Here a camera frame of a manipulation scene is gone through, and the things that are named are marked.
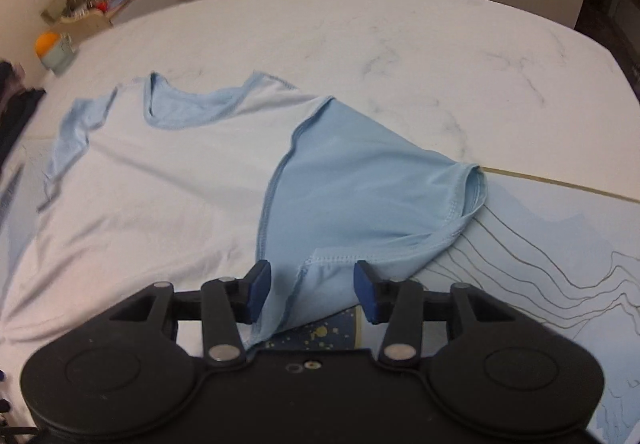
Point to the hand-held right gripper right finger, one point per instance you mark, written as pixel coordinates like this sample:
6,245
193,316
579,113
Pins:
364,293

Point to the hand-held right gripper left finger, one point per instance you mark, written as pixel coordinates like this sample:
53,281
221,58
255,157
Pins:
259,289

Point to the light blue t-shirt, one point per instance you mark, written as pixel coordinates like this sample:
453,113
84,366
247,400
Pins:
175,184

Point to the dark clothes pile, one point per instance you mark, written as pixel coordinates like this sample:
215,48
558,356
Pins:
12,114

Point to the pale green container orange lid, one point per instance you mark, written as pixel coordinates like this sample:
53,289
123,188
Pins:
55,54

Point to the small plant decor tray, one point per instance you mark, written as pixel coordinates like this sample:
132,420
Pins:
77,6

